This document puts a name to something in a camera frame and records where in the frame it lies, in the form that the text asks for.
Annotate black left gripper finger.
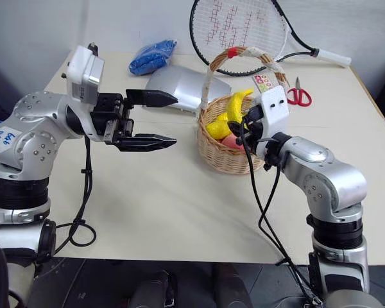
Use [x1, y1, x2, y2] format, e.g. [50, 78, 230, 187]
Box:
[116, 133, 178, 153]
[125, 89, 179, 109]

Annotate colourful sticker sheet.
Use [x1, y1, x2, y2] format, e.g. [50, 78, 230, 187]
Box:
[252, 74, 273, 93]

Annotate black and white tennis racket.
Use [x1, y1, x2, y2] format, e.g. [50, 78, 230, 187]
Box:
[189, 0, 353, 77]

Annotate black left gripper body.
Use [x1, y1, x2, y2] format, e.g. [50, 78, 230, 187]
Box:
[90, 92, 135, 146]

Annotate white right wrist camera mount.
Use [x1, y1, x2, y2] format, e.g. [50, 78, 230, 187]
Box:
[257, 85, 291, 137]

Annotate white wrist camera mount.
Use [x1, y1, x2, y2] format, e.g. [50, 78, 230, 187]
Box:
[61, 42, 104, 106]
[257, 85, 291, 137]

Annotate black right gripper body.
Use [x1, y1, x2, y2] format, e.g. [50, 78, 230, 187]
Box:
[241, 103, 265, 147]

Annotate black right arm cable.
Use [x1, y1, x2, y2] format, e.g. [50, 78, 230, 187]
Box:
[239, 115, 323, 304]

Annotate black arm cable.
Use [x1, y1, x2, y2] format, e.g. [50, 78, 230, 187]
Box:
[53, 134, 98, 248]
[239, 115, 323, 304]

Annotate red handled scissors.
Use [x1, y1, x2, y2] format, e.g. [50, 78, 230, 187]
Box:
[286, 76, 313, 107]

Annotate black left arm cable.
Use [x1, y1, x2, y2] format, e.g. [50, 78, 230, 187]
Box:
[53, 134, 98, 248]

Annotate yellow toy banana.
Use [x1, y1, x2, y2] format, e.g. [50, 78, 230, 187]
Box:
[227, 89, 254, 124]

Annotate wicker basket with handle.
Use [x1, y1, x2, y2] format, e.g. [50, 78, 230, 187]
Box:
[196, 46, 291, 176]

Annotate pink toy peach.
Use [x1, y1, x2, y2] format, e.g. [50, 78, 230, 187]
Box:
[222, 133, 244, 150]

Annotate blue plastic bag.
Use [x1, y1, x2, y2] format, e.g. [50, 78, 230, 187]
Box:
[128, 38, 178, 76]

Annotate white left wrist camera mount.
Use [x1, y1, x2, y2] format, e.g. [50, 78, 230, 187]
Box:
[61, 42, 104, 106]

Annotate yellow toy lemon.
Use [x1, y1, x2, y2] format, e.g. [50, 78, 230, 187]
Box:
[206, 112, 234, 141]

